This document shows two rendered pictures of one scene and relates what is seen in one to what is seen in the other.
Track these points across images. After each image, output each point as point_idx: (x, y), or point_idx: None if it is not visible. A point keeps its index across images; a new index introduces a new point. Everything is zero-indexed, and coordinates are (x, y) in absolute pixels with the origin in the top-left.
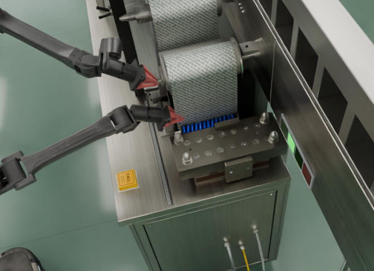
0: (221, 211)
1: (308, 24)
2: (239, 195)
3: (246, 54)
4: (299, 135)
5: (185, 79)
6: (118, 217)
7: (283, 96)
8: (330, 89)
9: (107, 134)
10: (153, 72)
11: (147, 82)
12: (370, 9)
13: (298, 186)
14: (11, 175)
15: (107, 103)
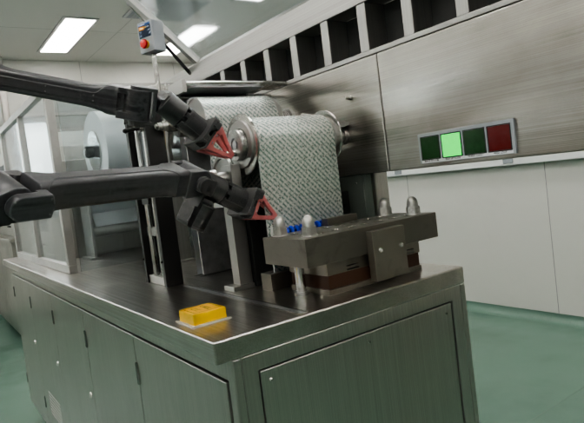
0: (384, 351)
1: None
2: (404, 298)
3: None
4: (460, 110)
5: (274, 133)
6: (211, 340)
7: (412, 106)
8: (477, 0)
9: (176, 178)
10: (182, 275)
11: (216, 155)
12: None
13: None
14: (4, 182)
15: (120, 298)
